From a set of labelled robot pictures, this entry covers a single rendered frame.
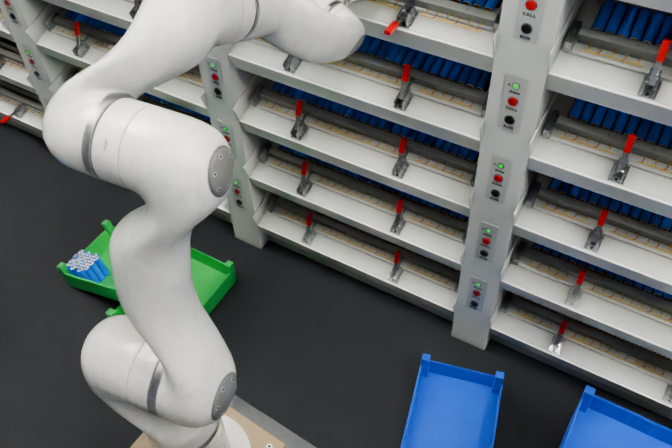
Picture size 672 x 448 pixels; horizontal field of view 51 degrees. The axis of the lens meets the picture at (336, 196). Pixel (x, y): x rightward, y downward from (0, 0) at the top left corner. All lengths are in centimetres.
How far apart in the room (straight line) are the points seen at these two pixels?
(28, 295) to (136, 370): 118
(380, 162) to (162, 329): 80
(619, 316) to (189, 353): 100
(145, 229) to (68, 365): 121
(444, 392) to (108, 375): 99
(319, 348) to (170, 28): 125
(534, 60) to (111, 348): 81
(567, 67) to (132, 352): 82
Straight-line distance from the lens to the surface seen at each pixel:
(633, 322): 167
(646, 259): 153
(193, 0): 82
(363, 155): 163
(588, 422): 169
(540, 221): 153
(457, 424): 181
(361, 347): 190
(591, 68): 127
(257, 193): 197
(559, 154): 139
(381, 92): 148
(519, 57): 126
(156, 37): 81
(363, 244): 193
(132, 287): 92
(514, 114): 133
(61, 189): 246
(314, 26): 104
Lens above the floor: 163
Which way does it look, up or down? 47 degrees down
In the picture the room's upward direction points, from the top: 3 degrees counter-clockwise
